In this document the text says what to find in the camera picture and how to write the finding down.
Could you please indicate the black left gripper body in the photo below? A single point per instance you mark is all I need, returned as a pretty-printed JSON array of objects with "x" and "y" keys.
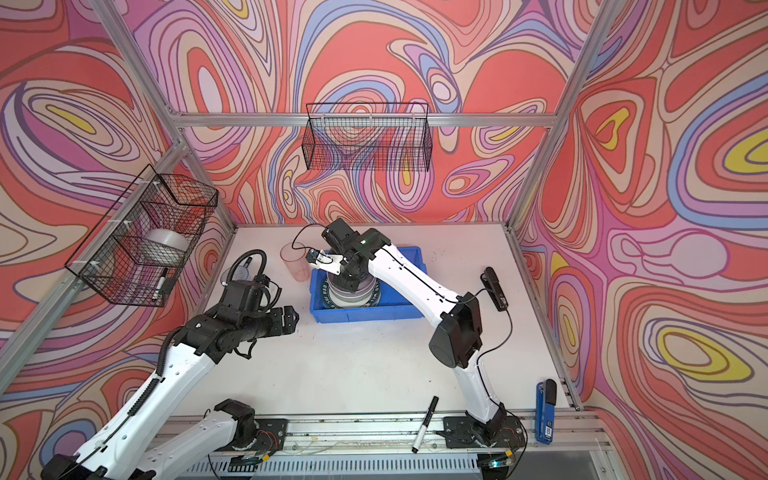
[{"x": 265, "y": 324}]

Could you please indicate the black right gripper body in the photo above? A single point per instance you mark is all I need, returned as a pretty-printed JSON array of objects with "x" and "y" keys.
[{"x": 349, "y": 278}]

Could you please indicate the grey purple bowl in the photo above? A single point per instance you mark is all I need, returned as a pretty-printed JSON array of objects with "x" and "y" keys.
[{"x": 348, "y": 300}]

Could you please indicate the dark blue ceramic bowl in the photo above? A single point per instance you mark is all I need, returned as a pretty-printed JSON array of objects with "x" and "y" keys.
[{"x": 336, "y": 281}]

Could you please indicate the white plate green lettered rim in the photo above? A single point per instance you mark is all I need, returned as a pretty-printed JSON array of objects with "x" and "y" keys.
[{"x": 327, "y": 304}]

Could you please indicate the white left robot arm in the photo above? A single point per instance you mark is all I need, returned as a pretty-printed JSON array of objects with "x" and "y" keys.
[{"x": 120, "y": 450}]

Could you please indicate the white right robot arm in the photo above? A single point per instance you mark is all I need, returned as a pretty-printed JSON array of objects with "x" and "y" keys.
[{"x": 456, "y": 319}]

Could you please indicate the blue plastic bin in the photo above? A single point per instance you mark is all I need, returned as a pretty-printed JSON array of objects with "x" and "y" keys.
[{"x": 391, "y": 305}]

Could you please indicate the clear grey plastic cup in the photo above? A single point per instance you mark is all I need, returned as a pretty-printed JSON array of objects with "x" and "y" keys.
[{"x": 236, "y": 273}]

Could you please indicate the pink translucent cup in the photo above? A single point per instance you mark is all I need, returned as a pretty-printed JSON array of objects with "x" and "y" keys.
[{"x": 293, "y": 256}]

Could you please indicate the marker in left basket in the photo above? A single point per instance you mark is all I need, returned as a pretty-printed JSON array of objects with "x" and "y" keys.
[{"x": 157, "y": 292}]

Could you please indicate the white tape roll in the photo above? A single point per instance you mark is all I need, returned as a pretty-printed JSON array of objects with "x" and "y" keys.
[{"x": 164, "y": 247}]

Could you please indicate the black stapler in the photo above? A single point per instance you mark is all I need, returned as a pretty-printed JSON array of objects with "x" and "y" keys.
[{"x": 492, "y": 285}]

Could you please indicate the blue handheld device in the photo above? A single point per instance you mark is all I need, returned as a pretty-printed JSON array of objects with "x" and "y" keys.
[{"x": 546, "y": 400}]

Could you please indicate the black wire basket back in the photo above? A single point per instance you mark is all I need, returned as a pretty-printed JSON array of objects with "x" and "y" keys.
[{"x": 368, "y": 136}]

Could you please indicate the black wire basket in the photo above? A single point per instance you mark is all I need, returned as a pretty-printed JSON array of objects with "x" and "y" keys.
[
  {"x": 368, "y": 136},
  {"x": 114, "y": 268}
]

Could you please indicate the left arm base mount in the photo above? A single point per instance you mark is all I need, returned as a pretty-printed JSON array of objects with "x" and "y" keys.
[{"x": 260, "y": 435}]

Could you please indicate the black wire basket left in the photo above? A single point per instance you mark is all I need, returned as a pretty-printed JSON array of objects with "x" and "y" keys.
[{"x": 114, "y": 268}]

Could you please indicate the black marker on rail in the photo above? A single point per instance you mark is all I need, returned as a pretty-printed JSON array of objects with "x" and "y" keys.
[{"x": 421, "y": 432}]

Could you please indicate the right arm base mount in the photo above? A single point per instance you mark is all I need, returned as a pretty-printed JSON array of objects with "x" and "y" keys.
[{"x": 464, "y": 432}]

